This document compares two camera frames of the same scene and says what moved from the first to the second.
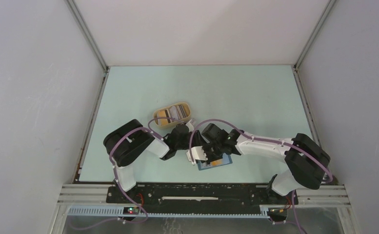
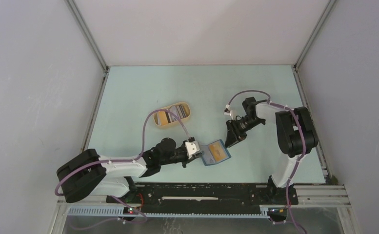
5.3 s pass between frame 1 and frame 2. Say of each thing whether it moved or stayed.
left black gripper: moved
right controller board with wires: stayed
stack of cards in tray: stayed
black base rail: stayed
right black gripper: moved
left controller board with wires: stayed
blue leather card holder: moved
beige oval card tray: stayed
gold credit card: moved
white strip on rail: stayed
